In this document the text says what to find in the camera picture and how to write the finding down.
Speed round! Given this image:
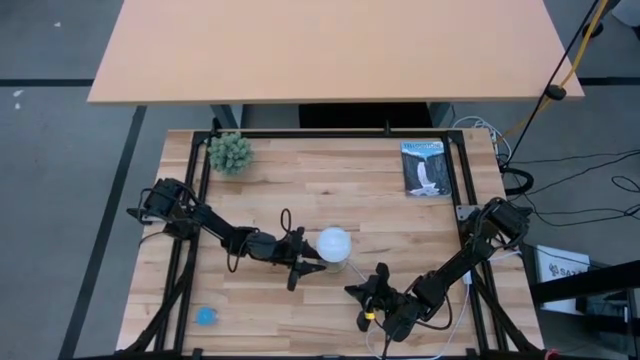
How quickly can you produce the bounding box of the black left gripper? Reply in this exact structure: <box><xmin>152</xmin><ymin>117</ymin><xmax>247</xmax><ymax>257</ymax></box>
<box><xmin>272</xmin><ymin>227</ymin><xmax>326</xmax><ymax>292</ymax></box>

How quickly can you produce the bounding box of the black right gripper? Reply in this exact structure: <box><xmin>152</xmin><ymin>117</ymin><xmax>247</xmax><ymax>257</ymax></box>
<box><xmin>344</xmin><ymin>262</ymin><xmax>409</xmax><ymax>332</ymax></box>

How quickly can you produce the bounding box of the brushed metal lamp socket base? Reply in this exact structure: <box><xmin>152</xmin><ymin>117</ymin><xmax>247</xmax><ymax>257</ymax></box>
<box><xmin>322</xmin><ymin>249</ymin><xmax>354</xmax><ymax>275</ymax></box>

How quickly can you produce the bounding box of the white reflector lightbulb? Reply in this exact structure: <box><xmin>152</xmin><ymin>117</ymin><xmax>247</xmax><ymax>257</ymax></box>
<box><xmin>316</xmin><ymin>226</ymin><xmax>353</xmax><ymax>264</ymax></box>

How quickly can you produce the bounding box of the blue round disc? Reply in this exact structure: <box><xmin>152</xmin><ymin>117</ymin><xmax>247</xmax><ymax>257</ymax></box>
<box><xmin>194</xmin><ymin>306</ymin><xmax>219</xmax><ymax>327</ymax></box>

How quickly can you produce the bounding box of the green potted plant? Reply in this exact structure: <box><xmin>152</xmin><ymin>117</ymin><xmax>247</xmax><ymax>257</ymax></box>
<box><xmin>207</xmin><ymin>132</ymin><xmax>255</xmax><ymax>175</ymax></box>

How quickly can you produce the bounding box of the waterfall picture book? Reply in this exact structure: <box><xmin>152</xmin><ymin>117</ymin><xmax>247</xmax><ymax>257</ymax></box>
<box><xmin>399</xmin><ymin>140</ymin><xmax>453</xmax><ymax>198</ymax></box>

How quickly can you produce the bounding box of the white printed box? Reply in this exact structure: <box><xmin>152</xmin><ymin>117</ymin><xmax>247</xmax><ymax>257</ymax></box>
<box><xmin>534</xmin><ymin>243</ymin><xmax>592</xmax><ymax>316</ymax></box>

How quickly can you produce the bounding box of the light wooden desk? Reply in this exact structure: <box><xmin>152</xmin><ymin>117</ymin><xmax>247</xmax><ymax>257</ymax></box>
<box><xmin>86</xmin><ymin>0</ymin><xmax>585</xmax><ymax>130</ymax></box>

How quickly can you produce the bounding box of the black metal beam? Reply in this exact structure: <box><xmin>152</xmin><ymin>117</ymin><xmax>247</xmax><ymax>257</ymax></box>
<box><xmin>528</xmin><ymin>259</ymin><xmax>640</xmax><ymax>305</ymax></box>

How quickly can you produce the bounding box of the black equipment box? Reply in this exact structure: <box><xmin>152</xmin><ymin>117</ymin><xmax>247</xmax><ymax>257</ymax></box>
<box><xmin>574</xmin><ymin>287</ymin><xmax>640</xmax><ymax>360</ymax></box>

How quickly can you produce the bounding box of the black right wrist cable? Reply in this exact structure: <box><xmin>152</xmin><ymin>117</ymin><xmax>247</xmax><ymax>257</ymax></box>
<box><xmin>379</xmin><ymin>294</ymin><xmax>454</xmax><ymax>360</ymax></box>

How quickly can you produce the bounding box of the white lamp power cord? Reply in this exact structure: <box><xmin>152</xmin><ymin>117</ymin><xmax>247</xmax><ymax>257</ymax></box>
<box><xmin>348</xmin><ymin>248</ymin><xmax>522</xmax><ymax>360</ymax></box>

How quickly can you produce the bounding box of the black aluminium table frame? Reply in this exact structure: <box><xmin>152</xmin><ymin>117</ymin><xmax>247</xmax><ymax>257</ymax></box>
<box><xmin>114</xmin><ymin>118</ymin><xmax>549</xmax><ymax>360</ymax></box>

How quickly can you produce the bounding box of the thick black coiled cable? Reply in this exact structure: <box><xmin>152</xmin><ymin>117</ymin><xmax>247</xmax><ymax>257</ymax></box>
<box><xmin>501</xmin><ymin>166</ymin><xmax>535</xmax><ymax>197</ymax></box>

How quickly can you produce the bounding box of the white cable bundle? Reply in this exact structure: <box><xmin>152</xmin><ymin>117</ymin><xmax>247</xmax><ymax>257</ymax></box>
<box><xmin>452</xmin><ymin>115</ymin><xmax>512</xmax><ymax>164</ymax></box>

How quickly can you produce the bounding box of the black hanging cable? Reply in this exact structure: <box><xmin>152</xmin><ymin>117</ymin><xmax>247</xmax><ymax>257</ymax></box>
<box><xmin>503</xmin><ymin>0</ymin><xmax>601</xmax><ymax>167</ymax></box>

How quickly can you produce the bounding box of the thick yellow hanging cable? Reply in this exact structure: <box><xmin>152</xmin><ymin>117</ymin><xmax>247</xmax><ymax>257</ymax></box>
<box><xmin>494</xmin><ymin>0</ymin><xmax>610</xmax><ymax>145</ymax></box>

